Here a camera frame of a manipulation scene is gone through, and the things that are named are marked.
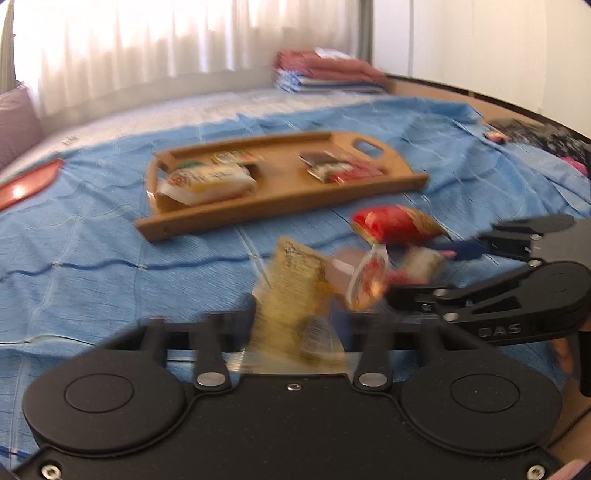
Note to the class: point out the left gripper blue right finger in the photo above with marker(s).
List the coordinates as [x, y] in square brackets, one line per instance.
[344, 324]

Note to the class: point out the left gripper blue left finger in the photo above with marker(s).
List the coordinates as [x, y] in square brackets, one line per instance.
[245, 315]

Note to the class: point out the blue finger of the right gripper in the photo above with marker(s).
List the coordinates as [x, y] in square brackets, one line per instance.
[464, 250]
[428, 299]

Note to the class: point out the jelly cup with red lid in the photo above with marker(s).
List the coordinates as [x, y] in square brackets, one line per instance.
[368, 282]

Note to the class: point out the red nut snack bag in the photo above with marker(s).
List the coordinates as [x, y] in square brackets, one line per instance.
[396, 225]

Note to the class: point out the long red snack bar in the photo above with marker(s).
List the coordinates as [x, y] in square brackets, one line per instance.
[353, 171]

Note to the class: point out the white flower cake packet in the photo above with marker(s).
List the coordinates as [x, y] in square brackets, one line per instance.
[202, 184]

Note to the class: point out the white gold dotted snack packet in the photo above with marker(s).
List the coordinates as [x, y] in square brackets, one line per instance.
[325, 171]

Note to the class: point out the brown peanut snack packet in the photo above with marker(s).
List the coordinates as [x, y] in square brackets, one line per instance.
[314, 159]

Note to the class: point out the yellow spicy strip packet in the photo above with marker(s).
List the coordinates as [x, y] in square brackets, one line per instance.
[238, 157]

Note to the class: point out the small colourful toy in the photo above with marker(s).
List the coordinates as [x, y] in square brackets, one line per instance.
[496, 137]

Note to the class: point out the dark floral clothes pile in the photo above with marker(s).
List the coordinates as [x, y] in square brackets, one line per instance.
[554, 140]

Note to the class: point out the wooden serving tray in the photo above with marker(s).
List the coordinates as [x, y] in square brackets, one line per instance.
[283, 185]

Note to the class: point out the green snack packet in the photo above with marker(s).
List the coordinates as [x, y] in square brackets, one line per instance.
[190, 164]

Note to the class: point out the blue plaid bed sheet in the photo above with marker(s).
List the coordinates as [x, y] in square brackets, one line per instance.
[74, 269]

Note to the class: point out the folded red and striped blankets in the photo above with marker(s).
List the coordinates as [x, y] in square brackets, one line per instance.
[322, 70]

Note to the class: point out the red plastic tray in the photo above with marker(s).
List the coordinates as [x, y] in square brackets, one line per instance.
[29, 184]

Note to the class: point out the purple pillow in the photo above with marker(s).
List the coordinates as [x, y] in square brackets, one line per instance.
[20, 129]

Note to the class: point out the white sheer curtain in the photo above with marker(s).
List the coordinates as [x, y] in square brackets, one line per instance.
[73, 54]

